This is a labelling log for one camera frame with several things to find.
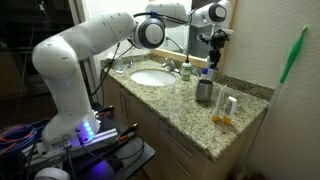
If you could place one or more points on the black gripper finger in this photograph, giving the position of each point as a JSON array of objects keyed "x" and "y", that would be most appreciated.
[
  {"x": 212, "y": 57},
  {"x": 217, "y": 58}
]

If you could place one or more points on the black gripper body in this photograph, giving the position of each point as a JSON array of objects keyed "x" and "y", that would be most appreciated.
[{"x": 218, "y": 40}]

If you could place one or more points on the blue dental floss box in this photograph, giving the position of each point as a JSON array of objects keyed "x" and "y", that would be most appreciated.
[{"x": 214, "y": 68}]

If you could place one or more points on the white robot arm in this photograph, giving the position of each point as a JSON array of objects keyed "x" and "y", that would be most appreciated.
[{"x": 57, "y": 59}]

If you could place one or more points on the white blue tube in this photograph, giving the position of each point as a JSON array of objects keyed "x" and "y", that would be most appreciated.
[{"x": 210, "y": 70}]

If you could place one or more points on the white bottle blue cap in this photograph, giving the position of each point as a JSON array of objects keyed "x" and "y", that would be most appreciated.
[{"x": 204, "y": 73}]

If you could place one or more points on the wood framed mirror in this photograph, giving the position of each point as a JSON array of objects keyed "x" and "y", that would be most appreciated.
[{"x": 173, "y": 55}]

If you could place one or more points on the stainless steel cup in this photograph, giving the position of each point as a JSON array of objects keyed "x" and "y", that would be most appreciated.
[{"x": 204, "y": 90}]

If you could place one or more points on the chrome faucet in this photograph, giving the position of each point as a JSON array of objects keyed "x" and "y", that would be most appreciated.
[{"x": 171, "y": 65}]

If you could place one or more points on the short white orange-capped tube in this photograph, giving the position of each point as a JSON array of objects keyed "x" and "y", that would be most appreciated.
[{"x": 230, "y": 109}]

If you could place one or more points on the tall white orange-capped tube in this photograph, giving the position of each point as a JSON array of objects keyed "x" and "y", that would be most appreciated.
[{"x": 215, "y": 113}]

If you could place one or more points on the white oval sink basin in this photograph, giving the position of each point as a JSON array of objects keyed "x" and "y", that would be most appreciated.
[{"x": 151, "y": 77}]

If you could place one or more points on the wooden vanity cabinet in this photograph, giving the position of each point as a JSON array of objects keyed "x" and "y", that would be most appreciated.
[{"x": 188, "y": 144}]

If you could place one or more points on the black robot cart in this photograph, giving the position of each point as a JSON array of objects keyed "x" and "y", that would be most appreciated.
[{"x": 82, "y": 145}]

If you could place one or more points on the green handled broom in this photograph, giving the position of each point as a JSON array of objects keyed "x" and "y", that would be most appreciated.
[{"x": 292, "y": 56}]

